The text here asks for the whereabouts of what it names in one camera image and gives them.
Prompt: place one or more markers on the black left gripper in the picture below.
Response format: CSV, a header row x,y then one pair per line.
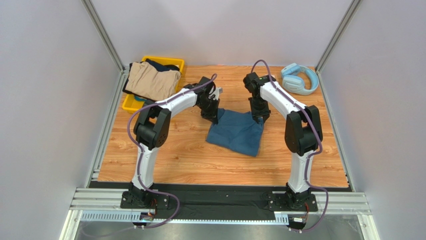
x,y
212,115

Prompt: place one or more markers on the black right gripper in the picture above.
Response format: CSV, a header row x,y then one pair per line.
x,y
260,112

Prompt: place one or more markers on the blue t-shirt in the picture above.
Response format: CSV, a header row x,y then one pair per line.
x,y
237,132

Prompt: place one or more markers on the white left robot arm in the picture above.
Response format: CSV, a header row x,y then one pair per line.
x,y
151,131

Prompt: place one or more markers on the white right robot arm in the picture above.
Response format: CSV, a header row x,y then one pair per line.
x,y
302,136

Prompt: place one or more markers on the light blue headphones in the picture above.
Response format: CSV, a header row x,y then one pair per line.
x,y
295,84

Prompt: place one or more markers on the black folded t-shirt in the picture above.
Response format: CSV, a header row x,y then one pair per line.
x,y
166,68

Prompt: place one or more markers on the beige folded t-shirt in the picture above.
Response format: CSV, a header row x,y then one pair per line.
x,y
151,81

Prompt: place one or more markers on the yellow plastic bin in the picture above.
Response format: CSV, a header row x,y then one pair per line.
x,y
153,78

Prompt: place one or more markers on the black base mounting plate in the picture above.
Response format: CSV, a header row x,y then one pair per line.
x,y
213,202

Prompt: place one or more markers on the aluminium right corner post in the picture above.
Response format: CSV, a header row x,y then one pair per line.
x,y
343,24

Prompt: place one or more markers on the aluminium corner post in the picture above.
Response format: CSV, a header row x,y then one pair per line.
x,y
343,24
95,18

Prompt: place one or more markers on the aluminium front frame rail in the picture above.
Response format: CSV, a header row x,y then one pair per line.
x,y
102,205

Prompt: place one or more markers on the aluminium left corner post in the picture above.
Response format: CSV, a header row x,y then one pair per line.
x,y
95,18

